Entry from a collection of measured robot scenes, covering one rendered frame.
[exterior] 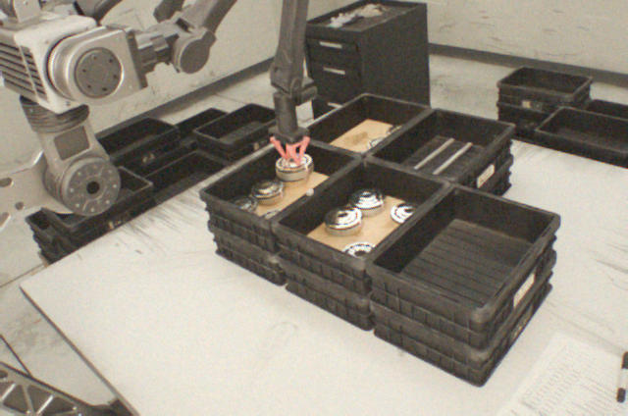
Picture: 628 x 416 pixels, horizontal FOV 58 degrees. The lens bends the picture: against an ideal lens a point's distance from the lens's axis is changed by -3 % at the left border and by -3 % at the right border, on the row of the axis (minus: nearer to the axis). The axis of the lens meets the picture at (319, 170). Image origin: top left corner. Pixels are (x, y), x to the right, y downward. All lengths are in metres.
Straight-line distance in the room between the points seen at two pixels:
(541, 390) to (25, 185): 1.24
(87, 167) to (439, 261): 0.86
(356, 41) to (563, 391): 2.17
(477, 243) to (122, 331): 0.96
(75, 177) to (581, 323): 1.23
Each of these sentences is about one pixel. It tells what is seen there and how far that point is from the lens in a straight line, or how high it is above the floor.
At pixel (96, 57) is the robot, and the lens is 1.09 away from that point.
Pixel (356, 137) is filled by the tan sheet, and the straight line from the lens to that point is 2.06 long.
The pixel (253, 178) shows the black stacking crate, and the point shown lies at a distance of 1.81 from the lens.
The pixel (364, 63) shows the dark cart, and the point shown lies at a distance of 3.10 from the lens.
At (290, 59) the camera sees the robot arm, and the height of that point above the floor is 1.30.
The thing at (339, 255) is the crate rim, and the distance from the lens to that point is 1.34.
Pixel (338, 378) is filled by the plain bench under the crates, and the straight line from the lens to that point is 1.38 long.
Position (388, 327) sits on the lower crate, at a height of 0.76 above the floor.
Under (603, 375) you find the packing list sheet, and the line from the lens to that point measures 1.42.
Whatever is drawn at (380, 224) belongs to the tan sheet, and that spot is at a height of 0.83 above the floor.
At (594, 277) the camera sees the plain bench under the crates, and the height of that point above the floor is 0.70.
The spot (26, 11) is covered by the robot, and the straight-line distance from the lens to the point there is 1.31.
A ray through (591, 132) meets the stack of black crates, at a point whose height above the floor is 0.50.
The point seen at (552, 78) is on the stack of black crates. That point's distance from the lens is 3.28.
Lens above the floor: 1.75
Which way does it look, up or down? 29 degrees down
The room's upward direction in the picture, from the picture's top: 8 degrees counter-clockwise
